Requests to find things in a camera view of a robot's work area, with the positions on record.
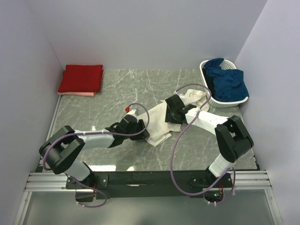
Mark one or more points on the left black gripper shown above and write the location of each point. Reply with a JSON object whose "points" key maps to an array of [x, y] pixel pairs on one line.
{"points": [[143, 135]]}

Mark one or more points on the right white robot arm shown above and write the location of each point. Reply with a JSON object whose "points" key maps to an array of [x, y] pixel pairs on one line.
{"points": [[233, 139]]}

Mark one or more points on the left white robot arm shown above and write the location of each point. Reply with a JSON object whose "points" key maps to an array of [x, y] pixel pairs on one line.
{"points": [[62, 149]]}

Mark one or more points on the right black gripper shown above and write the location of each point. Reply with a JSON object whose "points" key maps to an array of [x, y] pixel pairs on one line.
{"points": [[168, 117]]}

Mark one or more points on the folded pink t shirt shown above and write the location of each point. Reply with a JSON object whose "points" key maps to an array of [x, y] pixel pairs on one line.
{"points": [[85, 84]]}

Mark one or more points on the white plastic laundry basket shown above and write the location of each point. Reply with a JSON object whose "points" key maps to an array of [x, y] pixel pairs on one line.
{"points": [[225, 64]]}

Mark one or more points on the folded red t shirt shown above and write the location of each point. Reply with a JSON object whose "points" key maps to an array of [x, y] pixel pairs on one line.
{"points": [[83, 68]]}

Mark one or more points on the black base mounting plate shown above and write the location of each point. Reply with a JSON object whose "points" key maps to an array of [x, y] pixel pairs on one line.
{"points": [[150, 184]]}

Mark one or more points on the aluminium extrusion rail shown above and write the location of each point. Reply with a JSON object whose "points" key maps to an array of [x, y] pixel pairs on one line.
{"points": [[50, 182]]}

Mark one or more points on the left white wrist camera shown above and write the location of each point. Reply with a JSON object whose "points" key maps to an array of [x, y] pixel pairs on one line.
{"points": [[132, 111]]}

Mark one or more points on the crumpled blue t shirt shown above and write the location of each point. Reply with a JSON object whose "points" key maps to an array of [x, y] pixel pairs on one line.
{"points": [[226, 85]]}

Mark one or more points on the cream white t shirt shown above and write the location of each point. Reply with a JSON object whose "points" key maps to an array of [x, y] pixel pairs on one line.
{"points": [[158, 129]]}

